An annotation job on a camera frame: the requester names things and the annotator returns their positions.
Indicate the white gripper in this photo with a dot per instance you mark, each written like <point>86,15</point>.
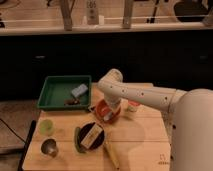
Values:
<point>112,101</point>

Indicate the red bowl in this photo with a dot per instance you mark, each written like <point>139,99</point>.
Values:
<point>102,109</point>

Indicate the white towel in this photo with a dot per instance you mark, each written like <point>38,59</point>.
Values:
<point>108,117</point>

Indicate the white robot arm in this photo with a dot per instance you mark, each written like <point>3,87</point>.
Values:
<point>192,134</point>

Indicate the small white orange-lidded jar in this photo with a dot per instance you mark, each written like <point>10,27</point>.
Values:
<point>132,106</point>

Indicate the blue sponge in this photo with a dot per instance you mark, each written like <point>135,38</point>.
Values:
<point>80,90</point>

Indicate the wooden block on plate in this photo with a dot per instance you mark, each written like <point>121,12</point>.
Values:
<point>91,134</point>

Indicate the brown item in tray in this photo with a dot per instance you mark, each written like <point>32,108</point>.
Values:
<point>71,102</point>

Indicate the yellow wooden utensil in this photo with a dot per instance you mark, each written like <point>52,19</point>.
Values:
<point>112,154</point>

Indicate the green plastic tray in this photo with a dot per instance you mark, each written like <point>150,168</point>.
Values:
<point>56,93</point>

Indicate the green plastic cup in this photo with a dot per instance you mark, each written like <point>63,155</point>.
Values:
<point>46,127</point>

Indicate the metal cup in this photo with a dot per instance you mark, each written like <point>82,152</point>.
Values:
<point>49,147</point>

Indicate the white device on shelf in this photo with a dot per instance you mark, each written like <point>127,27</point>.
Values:
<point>92,16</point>

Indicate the wooden shelf board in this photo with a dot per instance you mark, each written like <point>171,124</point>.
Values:
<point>106,29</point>

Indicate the right wooden shelf post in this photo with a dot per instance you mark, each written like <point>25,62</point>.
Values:
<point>127,15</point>

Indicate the wooden shelf post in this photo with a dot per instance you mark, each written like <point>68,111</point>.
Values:
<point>66,15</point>
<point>127,15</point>

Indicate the left wooden shelf post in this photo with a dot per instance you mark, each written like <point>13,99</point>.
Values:
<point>66,15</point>

